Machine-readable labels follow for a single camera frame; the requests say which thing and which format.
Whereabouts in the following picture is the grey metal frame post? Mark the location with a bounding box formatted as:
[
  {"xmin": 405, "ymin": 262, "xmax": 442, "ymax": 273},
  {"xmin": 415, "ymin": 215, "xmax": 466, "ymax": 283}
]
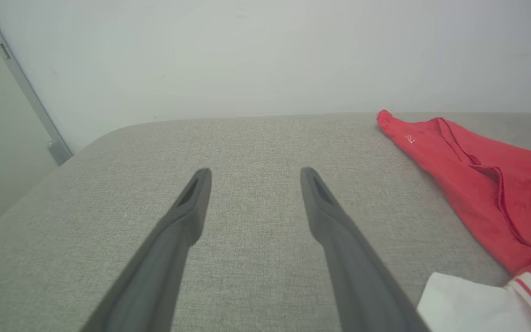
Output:
[{"xmin": 0, "ymin": 0, "xmax": 73, "ymax": 166}]

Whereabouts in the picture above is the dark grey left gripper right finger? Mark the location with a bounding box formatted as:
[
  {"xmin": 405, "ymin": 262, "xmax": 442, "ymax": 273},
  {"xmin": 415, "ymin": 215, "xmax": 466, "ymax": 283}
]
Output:
[{"xmin": 300, "ymin": 167, "xmax": 432, "ymax": 332}]

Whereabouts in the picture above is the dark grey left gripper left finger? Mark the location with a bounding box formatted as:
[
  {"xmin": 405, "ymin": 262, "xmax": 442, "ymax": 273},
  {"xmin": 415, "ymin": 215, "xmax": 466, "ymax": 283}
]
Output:
[{"xmin": 80, "ymin": 168, "xmax": 212, "ymax": 332}]

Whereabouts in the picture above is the red and white garment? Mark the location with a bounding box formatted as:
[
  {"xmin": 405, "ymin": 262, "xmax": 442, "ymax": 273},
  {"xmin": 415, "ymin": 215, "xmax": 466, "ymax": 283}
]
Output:
[{"xmin": 376, "ymin": 109, "xmax": 531, "ymax": 332}]

